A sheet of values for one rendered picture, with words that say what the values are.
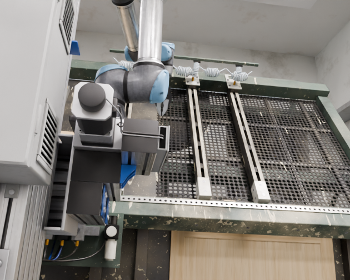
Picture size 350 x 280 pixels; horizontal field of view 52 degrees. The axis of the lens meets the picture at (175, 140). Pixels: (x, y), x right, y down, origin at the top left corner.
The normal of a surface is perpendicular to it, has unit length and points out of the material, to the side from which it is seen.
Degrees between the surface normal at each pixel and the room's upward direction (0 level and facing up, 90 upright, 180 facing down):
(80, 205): 90
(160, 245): 90
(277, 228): 148
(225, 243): 90
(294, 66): 90
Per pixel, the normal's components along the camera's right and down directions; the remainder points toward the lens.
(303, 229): 0.03, 0.64
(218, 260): 0.12, -0.30
